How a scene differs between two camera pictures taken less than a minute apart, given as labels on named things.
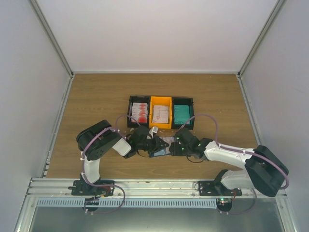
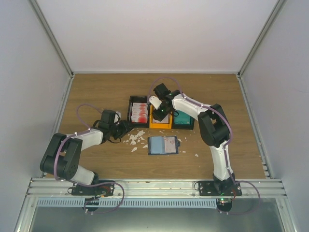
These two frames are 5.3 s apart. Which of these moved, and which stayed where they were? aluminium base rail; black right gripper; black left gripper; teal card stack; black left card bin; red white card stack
Moved: black left gripper; black right gripper
Stayed: black left card bin; aluminium base rail; red white card stack; teal card stack
